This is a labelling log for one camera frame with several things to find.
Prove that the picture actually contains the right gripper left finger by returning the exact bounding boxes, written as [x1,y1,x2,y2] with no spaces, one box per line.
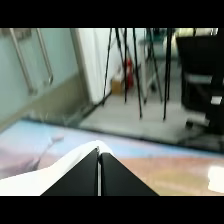
[41,147,100,197]

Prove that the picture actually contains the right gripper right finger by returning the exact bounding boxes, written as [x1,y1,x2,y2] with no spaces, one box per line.
[100,152,160,197]

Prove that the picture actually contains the white garment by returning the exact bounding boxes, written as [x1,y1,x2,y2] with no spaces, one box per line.
[0,139,116,197]

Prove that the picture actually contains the cardboard box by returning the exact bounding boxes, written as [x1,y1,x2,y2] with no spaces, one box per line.
[110,78,126,97]

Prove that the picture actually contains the red fire extinguisher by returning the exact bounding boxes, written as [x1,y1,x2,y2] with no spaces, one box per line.
[124,57,135,90]

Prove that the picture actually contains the black tripod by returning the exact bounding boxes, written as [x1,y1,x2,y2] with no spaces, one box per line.
[145,27,175,122]
[101,27,145,120]

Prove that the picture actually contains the black office chair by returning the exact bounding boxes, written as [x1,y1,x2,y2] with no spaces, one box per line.
[175,27,224,136]

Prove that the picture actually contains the silver door handle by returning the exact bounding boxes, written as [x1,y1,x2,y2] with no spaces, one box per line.
[35,27,55,86]
[8,27,38,97]

